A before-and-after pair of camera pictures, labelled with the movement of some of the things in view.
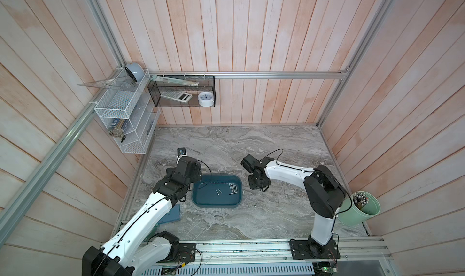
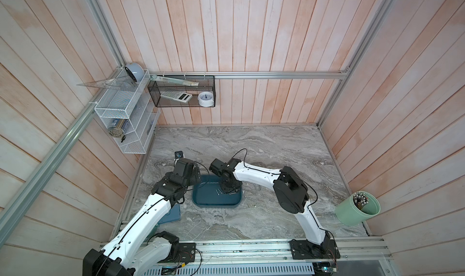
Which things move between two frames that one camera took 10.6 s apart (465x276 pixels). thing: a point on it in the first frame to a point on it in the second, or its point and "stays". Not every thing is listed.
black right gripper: (252, 186) to (224, 190)
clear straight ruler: (174, 80) stays
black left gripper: (197, 174) stays
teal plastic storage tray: (217, 191) stays
